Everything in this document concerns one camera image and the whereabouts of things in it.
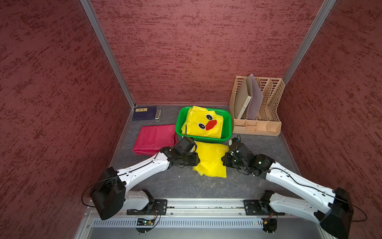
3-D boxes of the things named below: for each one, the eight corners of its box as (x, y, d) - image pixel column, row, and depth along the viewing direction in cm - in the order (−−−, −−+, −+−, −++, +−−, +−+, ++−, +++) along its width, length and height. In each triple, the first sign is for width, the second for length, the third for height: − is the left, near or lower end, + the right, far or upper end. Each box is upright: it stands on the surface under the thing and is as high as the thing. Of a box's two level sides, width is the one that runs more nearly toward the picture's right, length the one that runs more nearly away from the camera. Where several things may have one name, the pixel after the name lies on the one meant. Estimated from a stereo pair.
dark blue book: (133, 121, 113) (132, 118, 111) (135, 110, 120) (134, 107, 118) (156, 119, 114) (155, 117, 112) (157, 108, 122) (156, 106, 119)
